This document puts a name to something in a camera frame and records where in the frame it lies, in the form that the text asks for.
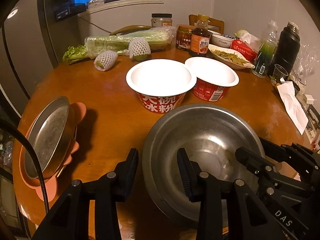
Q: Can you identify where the black-lidded glass jar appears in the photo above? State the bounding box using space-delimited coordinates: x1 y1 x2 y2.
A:
151 13 172 28

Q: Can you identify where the left foam-netted green fruit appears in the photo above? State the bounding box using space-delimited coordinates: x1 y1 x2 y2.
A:
94 50 118 72

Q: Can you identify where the white dish with food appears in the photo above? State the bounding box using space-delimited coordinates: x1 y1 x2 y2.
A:
208 44 255 70

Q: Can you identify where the white paper napkin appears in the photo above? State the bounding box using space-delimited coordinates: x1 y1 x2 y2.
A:
277 77 308 135

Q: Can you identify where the foam-netted green fruit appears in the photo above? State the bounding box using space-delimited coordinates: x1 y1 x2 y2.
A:
94 50 118 72
128 37 151 61

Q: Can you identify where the grey refrigerator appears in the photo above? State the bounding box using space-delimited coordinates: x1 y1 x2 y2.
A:
1 0 82 122

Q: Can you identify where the celery in plastic bag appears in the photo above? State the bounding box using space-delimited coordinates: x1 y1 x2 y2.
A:
62 26 177 63

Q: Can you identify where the round metal tray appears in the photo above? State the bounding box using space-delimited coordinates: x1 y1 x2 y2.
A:
28 96 76 179

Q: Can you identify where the clear plastic cup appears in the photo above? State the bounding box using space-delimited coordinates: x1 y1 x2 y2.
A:
272 64 289 83

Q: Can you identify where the chili sauce glass jar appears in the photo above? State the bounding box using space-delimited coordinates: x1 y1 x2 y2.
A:
176 24 195 50

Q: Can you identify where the stainless steel bowl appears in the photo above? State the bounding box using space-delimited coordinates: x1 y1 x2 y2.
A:
142 103 265 229

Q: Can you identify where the right foam-netted green fruit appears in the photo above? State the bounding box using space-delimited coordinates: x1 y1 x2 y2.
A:
128 37 151 61

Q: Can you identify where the dark soy sauce bottle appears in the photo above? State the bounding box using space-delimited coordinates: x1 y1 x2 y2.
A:
189 14 211 57

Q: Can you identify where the black cable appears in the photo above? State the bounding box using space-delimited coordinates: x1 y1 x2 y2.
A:
0 117 50 215

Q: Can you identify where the black thermos flask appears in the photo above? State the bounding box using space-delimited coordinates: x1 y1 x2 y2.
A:
267 21 300 76

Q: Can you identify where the clear bottle green liquid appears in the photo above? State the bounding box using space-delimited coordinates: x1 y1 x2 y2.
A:
252 20 278 78

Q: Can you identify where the small red noodle cup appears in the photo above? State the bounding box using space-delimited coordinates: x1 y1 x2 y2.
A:
184 57 239 102

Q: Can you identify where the orange plastic plate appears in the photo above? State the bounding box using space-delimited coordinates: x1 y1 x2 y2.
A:
25 96 86 202

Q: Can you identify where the wooden chair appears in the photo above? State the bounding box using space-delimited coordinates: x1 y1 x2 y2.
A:
188 15 225 34
110 25 152 36

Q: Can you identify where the large red noodle cup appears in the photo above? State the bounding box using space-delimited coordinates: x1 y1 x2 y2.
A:
126 59 197 114

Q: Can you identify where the red tissue pack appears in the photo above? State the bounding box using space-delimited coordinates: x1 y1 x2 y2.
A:
231 30 260 63

